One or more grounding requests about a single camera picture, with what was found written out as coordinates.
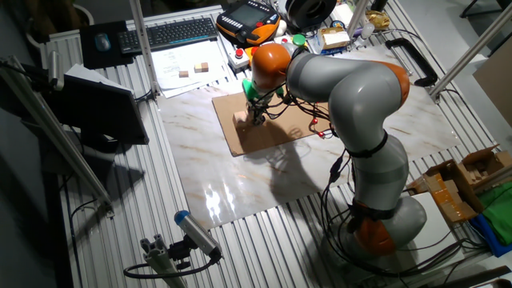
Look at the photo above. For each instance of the black keyboard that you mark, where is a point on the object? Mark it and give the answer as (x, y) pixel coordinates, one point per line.
(168, 34)

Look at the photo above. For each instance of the white flat box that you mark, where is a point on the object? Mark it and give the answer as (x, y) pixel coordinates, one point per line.
(343, 13)

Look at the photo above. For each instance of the short aluminium profile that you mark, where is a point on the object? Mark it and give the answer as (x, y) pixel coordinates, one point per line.
(160, 260)

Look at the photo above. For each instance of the grey computer mouse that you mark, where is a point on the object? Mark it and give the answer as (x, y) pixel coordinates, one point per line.
(102, 42)

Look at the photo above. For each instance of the cardboard box white label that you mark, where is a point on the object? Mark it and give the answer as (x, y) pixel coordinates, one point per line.
(334, 38)

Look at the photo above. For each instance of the upright aluminium post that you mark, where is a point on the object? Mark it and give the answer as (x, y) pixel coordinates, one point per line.
(144, 48)
(358, 16)

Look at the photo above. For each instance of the black camera clamp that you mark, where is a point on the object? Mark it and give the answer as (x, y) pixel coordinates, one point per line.
(180, 252)

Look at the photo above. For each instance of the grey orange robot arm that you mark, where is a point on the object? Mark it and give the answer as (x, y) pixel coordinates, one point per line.
(352, 92)

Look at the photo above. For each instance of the long diagonal aluminium profile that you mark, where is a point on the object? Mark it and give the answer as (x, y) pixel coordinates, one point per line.
(60, 138)

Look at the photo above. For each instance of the brown cardboard sheet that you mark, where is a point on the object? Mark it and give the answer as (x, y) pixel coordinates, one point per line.
(224, 120)

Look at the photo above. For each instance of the taped cardboard box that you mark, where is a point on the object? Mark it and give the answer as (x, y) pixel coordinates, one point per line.
(448, 196)

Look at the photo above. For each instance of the black filament spool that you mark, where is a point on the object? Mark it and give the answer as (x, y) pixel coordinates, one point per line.
(312, 12)

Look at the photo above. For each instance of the blue flat box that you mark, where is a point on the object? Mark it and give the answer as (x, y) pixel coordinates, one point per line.
(334, 51)

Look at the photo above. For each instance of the gold foil bag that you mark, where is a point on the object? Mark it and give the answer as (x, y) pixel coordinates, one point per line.
(378, 19)

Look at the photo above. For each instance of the white box red mushroom button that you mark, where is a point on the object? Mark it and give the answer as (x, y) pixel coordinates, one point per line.
(238, 60)

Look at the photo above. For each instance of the black orange teach pendant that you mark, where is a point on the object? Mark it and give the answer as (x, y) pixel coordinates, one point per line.
(248, 18)

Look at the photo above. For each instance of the small pale wooden cube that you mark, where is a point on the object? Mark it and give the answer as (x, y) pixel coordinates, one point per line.
(198, 68)

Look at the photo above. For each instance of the slanted aluminium post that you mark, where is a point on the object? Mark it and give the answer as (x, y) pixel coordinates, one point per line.
(472, 50)

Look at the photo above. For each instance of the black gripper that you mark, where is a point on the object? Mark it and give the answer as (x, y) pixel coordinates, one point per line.
(257, 107)

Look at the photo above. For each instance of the marble pattern sheet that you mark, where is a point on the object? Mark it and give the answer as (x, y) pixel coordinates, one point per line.
(224, 188)

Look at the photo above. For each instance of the black mouse pad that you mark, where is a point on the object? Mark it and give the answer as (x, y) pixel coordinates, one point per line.
(90, 56)

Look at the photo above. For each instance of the dark monitor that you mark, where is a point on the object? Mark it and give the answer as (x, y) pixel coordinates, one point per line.
(100, 108)

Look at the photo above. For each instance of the white bottle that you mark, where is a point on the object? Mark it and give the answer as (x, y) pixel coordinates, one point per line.
(367, 31)

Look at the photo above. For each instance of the orange box red button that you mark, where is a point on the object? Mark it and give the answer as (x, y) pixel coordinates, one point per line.
(249, 56)

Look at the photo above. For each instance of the black connector blue light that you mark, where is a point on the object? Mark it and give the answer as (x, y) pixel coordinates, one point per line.
(336, 170)

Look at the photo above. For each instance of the white round object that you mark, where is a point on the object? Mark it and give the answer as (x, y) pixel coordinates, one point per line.
(281, 28)

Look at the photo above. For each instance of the open cardboard box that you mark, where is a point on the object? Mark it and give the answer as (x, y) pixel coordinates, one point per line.
(484, 164)

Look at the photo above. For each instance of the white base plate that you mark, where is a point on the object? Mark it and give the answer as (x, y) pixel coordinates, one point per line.
(444, 240)

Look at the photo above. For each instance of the white box small red button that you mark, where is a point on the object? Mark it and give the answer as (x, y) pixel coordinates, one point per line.
(284, 40)

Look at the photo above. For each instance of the large cardboard panel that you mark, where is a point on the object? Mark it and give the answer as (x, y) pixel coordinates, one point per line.
(496, 84)

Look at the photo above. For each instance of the silver camera blue end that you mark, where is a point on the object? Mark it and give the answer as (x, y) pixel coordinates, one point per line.
(198, 234)

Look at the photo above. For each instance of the green cloth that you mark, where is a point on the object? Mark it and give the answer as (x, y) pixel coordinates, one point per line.
(500, 212)

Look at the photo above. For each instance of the blue fabric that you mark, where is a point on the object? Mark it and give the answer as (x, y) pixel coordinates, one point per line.
(492, 242)

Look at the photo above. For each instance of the yellow box green mushroom button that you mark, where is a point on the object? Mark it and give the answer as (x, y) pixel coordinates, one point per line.
(298, 40)

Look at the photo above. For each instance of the small brown wooden cube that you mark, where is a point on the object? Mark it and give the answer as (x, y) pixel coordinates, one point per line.
(205, 66)

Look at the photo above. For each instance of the printed paper sheets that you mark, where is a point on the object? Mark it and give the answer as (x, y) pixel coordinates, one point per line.
(180, 56)

